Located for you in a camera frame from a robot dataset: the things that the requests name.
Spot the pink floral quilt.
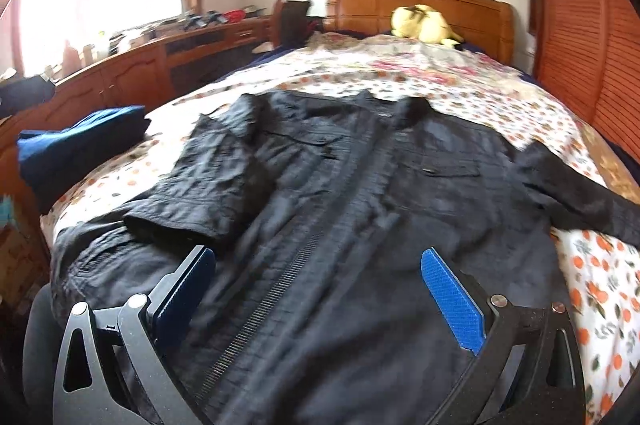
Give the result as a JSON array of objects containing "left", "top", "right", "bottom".
[{"left": 250, "top": 32, "right": 640, "bottom": 206}]

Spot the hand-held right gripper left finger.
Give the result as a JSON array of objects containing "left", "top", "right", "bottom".
[{"left": 52, "top": 245, "right": 217, "bottom": 425}]

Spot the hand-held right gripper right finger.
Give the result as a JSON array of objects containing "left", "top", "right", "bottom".
[{"left": 420, "top": 247, "right": 586, "bottom": 425}]

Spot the yellow plush toy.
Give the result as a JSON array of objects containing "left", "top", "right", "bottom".
[{"left": 390, "top": 5, "right": 466, "bottom": 50}]

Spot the black bag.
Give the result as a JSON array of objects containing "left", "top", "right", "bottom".
[{"left": 0, "top": 75, "right": 56, "bottom": 118}]

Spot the wooden chair with dark cloth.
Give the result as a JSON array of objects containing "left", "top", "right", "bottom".
[{"left": 272, "top": 0, "right": 313, "bottom": 50}]

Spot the wooden louvered wardrobe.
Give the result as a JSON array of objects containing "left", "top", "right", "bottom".
[{"left": 525, "top": 0, "right": 640, "bottom": 150}]

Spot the black jacket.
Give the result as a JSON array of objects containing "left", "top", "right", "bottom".
[{"left": 50, "top": 90, "right": 640, "bottom": 425}]

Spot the wooden headboard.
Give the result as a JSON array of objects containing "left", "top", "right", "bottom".
[{"left": 326, "top": 0, "right": 516, "bottom": 66}]

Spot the orange print bed sheet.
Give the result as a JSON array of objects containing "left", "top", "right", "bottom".
[{"left": 40, "top": 50, "right": 640, "bottom": 421}]

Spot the long wooden desk cabinet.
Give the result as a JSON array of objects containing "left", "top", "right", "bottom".
[{"left": 0, "top": 17, "right": 273, "bottom": 206}]

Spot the folded blue cloth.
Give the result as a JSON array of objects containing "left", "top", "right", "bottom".
[{"left": 16, "top": 105, "right": 152, "bottom": 213}]

